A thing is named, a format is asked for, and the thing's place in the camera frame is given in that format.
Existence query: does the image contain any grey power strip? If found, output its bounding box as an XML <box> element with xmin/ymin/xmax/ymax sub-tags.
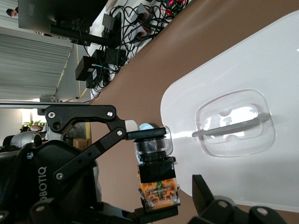
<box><xmin>130</xmin><ymin>3</ymin><xmax>155</xmax><ymax>24</ymax></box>
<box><xmin>129</xmin><ymin>23</ymin><xmax>152</xmax><ymax>46</ymax></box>

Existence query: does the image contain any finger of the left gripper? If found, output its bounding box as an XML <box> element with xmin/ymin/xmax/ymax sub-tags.
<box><xmin>100</xmin><ymin>203</ymin><xmax>181</xmax><ymax>224</ymax></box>
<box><xmin>44</xmin><ymin>105</ymin><xmax>167</xmax><ymax>187</ymax></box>

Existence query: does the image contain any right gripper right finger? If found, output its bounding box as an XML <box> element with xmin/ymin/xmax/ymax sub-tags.
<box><xmin>189</xmin><ymin>174</ymin><xmax>289</xmax><ymax>224</ymax></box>

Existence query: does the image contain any small black power adapter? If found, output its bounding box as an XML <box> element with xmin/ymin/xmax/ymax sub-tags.
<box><xmin>102</xmin><ymin>13</ymin><xmax>117</xmax><ymax>30</ymax></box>

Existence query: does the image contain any brown cardboard box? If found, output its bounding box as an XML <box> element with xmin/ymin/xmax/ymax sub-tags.
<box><xmin>73</xmin><ymin>139</ymin><xmax>87</xmax><ymax>150</ymax></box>

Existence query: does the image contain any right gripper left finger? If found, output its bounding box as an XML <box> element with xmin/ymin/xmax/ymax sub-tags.
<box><xmin>0</xmin><ymin>198</ymin><xmax>71</xmax><ymax>224</ymax></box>

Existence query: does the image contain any grey lid handle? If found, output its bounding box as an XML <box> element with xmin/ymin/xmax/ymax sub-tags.
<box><xmin>192</xmin><ymin>112</ymin><xmax>272</xmax><ymax>138</ymax></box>

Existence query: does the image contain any black computer monitor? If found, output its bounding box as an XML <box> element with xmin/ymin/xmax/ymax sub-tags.
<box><xmin>17</xmin><ymin>0</ymin><xmax>112</xmax><ymax>46</ymax></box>

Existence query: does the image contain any aluminium frame bar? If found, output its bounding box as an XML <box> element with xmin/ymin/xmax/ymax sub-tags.
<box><xmin>0</xmin><ymin>101</ymin><xmax>92</xmax><ymax>110</ymax></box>

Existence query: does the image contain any dark-haired person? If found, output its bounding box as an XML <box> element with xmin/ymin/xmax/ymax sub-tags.
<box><xmin>6</xmin><ymin>7</ymin><xmax>19</xmax><ymax>18</ymax></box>

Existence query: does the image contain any flat black power adapter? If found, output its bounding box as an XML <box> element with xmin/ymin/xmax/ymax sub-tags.
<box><xmin>92</xmin><ymin>48</ymin><xmax>127</xmax><ymax>66</ymax></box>

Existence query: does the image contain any white lidded storage box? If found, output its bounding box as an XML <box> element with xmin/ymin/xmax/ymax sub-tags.
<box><xmin>160</xmin><ymin>9</ymin><xmax>299</xmax><ymax>208</ymax></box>

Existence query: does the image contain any green potted plant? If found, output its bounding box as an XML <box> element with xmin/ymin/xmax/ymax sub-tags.
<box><xmin>21</xmin><ymin>120</ymin><xmax>47</xmax><ymax>131</ymax></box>

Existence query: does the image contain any large black power adapter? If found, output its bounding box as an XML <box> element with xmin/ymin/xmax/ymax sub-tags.
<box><xmin>75</xmin><ymin>56</ymin><xmax>97</xmax><ymax>82</ymax></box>

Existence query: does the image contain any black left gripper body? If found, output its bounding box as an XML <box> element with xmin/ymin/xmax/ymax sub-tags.
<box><xmin>0</xmin><ymin>140</ymin><xmax>103</xmax><ymax>210</ymax></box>

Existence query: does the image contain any black adapter with green light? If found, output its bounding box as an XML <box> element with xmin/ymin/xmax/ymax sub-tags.
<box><xmin>85</xmin><ymin>69</ymin><xmax>106</xmax><ymax>89</ymax></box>

